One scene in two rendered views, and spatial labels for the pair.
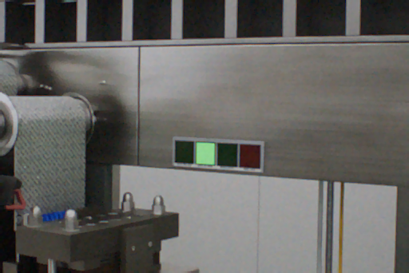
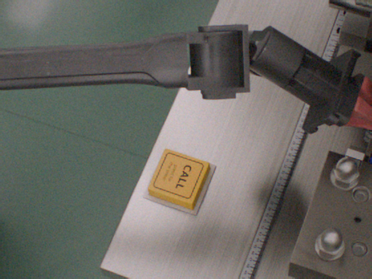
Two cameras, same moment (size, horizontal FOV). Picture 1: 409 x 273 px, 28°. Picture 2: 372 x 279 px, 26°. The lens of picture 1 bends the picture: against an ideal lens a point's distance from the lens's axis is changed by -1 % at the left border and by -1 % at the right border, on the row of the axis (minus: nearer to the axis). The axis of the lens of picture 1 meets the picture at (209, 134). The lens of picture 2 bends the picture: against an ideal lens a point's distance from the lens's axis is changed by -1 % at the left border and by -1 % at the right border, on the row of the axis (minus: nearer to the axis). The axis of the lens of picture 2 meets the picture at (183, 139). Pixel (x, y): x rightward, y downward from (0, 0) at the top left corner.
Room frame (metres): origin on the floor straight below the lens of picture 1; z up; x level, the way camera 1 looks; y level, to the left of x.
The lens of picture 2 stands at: (1.58, 0.00, 2.00)
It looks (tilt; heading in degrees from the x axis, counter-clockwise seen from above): 64 degrees down; 88
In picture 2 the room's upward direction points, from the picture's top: 10 degrees counter-clockwise
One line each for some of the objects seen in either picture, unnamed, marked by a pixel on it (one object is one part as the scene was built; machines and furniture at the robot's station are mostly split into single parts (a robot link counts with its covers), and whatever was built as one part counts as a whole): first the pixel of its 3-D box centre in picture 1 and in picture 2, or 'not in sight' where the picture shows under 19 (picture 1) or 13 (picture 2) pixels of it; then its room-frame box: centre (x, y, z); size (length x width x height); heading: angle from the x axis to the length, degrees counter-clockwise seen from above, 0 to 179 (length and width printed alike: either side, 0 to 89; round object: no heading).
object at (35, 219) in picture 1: (35, 215); (346, 170); (1.79, 0.38, 1.05); 0.04 x 0.04 x 0.04
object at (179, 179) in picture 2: not in sight; (179, 178); (1.58, 0.47, 0.91); 0.07 x 0.07 x 0.02; 58
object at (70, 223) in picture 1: (70, 219); (331, 240); (1.74, 0.29, 1.05); 0.04 x 0.04 x 0.04
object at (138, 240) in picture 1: (137, 251); not in sight; (1.87, 0.16, 0.96); 0.10 x 0.03 x 0.11; 148
